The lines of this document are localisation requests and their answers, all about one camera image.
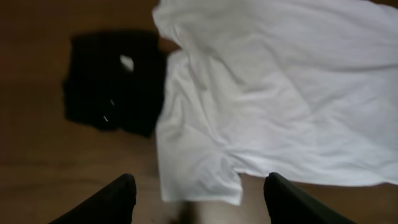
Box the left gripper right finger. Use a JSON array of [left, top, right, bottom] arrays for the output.
[[264, 172, 354, 224]]

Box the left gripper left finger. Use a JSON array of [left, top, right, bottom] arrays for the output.
[[50, 174, 137, 224]]

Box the white robot-print t-shirt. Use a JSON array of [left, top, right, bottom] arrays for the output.
[[153, 0, 397, 205]]

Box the folded black shirt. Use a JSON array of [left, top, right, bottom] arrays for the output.
[[63, 29, 167, 138]]

